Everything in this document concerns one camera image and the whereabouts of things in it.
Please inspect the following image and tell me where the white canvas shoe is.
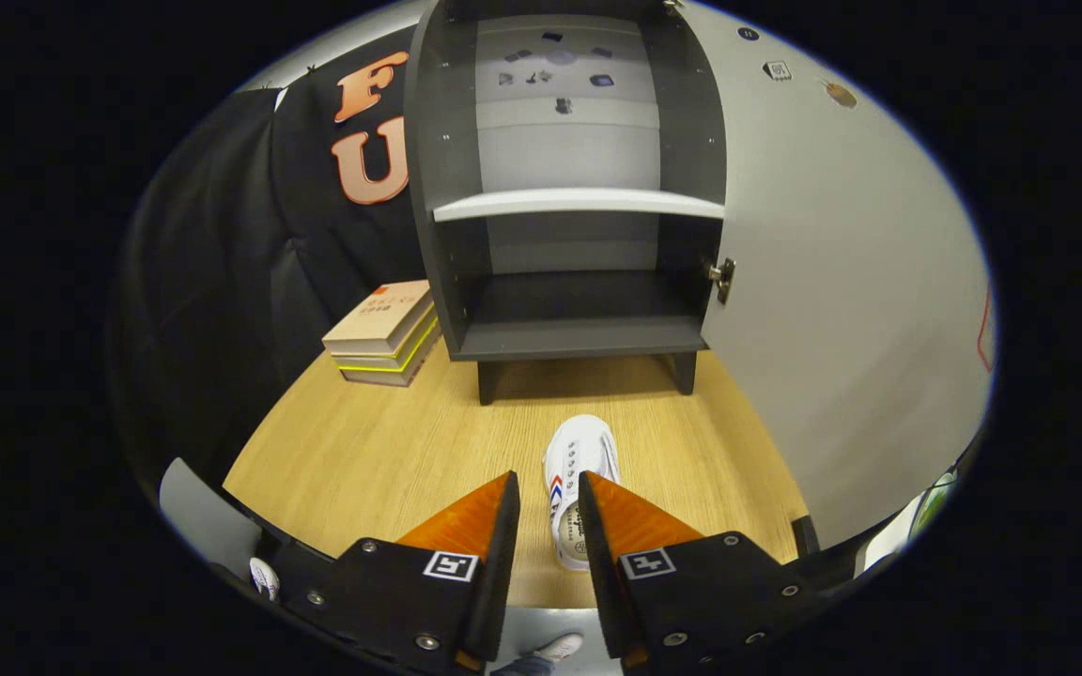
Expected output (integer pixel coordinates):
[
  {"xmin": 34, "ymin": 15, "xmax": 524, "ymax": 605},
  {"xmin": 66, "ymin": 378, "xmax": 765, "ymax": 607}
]
[{"xmin": 542, "ymin": 414, "xmax": 622, "ymax": 572}]

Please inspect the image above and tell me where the white plastic object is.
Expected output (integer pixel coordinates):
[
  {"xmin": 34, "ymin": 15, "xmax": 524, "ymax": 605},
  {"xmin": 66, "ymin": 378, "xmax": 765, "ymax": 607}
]
[{"xmin": 863, "ymin": 467, "xmax": 960, "ymax": 574}]

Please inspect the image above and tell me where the brown book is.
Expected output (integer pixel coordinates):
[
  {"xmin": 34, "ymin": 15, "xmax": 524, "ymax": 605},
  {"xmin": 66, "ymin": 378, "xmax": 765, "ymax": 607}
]
[{"xmin": 339, "ymin": 338, "xmax": 431, "ymax": 388}]

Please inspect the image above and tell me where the beige shoe cabinet door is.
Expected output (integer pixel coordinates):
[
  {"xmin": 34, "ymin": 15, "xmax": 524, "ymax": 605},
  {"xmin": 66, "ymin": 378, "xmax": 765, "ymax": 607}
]
[{"xmin": 668, "ymin": 0, "xmax": 993, "ymax": 555}]

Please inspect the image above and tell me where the dark grey shoe cabinet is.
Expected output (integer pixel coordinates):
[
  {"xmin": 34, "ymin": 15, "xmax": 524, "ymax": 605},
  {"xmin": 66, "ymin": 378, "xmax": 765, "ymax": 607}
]
[{"xmin": 405, "ymin": 0, "xmax": 730, "ymax": 407}]

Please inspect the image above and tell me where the beige paperback book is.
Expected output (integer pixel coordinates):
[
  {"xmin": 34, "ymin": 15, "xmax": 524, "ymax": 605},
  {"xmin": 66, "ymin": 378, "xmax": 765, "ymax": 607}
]
[{"xmin": 322, "ymin": 280, "xmax": 435, "ymax": 357}]

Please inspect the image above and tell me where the black backdrop cloth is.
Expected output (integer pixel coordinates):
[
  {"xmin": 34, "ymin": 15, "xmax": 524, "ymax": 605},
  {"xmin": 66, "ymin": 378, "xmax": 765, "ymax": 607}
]
[{"xmin": 114, "ymin": 47, "xmax": 429, "ymax": 489}]

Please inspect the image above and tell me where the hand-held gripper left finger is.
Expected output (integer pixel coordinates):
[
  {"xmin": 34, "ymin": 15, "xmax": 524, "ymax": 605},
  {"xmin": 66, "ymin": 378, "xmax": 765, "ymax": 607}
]
[{"xmin": 280, "ymin": 469, "xmax": 522, "ymax": 675}]

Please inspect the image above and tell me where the yellow-edged book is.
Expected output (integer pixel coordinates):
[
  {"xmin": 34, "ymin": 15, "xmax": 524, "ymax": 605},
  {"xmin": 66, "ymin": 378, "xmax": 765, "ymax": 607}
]
[{"xmin": 330, "ymin": 315, "xmax": 440, "ymax": 375}]

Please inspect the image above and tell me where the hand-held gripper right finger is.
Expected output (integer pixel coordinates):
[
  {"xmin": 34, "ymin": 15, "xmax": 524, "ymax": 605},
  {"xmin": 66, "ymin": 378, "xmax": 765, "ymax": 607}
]
[{"xmin": 577, "ymin": 469, "xmax": 831, "ymax": 671}]

